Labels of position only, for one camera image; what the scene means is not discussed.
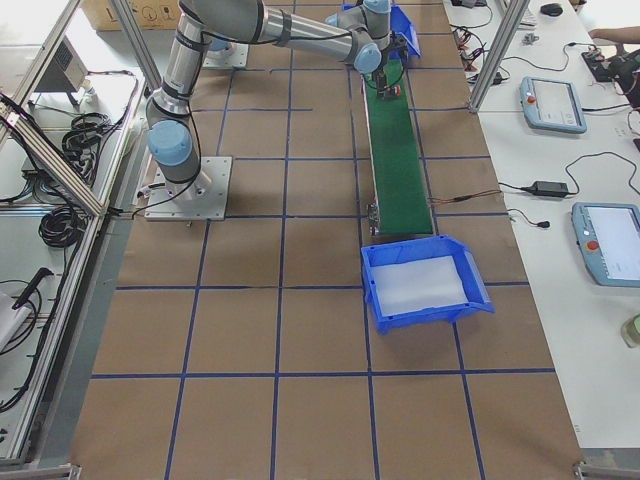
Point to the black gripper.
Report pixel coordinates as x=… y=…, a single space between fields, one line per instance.
x=382 y=66

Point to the left blue plastic bin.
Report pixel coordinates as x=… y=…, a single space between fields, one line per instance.
x=380 y=18

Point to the blue plastic bin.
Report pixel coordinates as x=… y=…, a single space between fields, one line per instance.
x=380 y=18
x=419 y=249

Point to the green conveyor belt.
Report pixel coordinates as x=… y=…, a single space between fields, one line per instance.
x=400 y=206

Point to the far teach pendant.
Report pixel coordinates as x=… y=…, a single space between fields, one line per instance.
x=551 y=105

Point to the teach pendant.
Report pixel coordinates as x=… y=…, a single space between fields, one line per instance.
x=551 y=105
x=608 y=238

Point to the black power adapter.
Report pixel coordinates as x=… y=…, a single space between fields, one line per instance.
x=549 y=189

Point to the right blue plastic bin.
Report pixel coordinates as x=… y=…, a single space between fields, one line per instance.
x=419 y=249

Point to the white foam pad right bin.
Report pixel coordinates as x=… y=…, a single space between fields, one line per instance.
x=414 y=286

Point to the cardboard box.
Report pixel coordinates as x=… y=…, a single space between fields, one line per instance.
x=149 y=14

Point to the near teach pendant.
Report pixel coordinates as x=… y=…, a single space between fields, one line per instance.
x=608 y=238

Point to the aluminium frame post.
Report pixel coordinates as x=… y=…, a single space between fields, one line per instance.
x=504 y=35

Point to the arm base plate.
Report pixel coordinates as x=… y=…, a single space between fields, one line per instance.
x=226 y=56
x=205 y=199

